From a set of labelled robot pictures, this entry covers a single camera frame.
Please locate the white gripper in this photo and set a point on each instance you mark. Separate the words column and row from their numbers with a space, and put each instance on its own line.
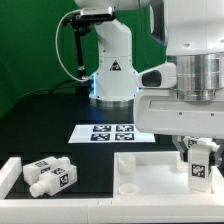
column 159, row 111

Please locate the white square tabletop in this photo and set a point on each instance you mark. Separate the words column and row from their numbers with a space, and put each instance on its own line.
column 157, row 174

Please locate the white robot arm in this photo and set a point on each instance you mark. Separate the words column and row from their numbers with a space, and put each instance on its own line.
column 184, row 95

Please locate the white sheet with tags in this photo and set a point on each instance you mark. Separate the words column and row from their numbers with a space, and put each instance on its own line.
column 109, row 133

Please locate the white U-shaped fence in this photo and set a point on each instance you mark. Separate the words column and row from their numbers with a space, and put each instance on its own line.
column 196, row 208

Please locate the black camera stand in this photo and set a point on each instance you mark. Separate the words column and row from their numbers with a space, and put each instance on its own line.
column 80, row 29

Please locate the grey camera on stand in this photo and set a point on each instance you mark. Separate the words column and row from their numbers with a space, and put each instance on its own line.
column 96, row 14

